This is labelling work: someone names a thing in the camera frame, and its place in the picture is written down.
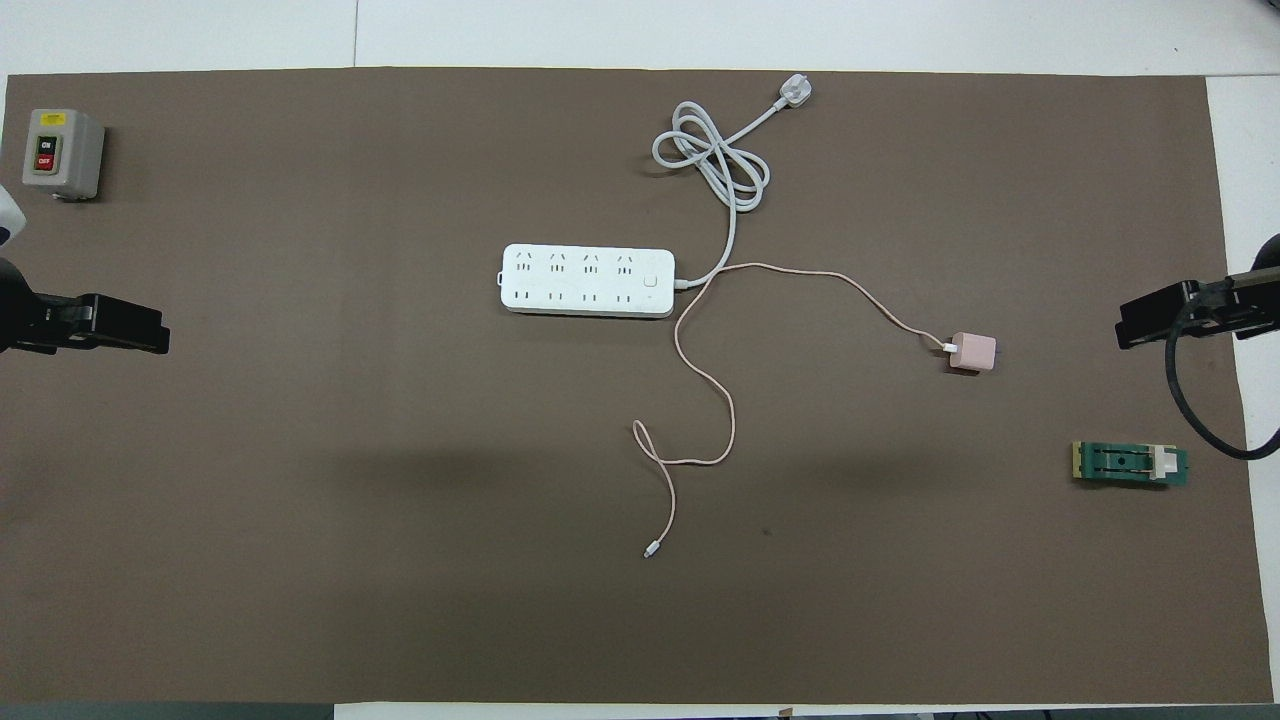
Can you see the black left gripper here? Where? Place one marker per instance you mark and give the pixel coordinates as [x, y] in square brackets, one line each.
[15, 310]

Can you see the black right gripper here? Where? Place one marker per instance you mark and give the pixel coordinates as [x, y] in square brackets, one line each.
[1262, 310]

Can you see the pink charger block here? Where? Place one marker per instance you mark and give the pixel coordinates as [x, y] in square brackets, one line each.
[973, 352]

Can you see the white power strip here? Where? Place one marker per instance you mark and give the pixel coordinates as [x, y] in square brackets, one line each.
[580, 300]

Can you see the green circuit board module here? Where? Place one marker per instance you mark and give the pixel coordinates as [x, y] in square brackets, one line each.
[1120, 465]

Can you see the brown table mat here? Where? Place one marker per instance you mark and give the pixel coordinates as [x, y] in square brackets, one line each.
[400, 500]

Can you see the grey on-off switch box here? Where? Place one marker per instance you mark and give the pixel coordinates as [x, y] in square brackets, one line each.
[65, 150]

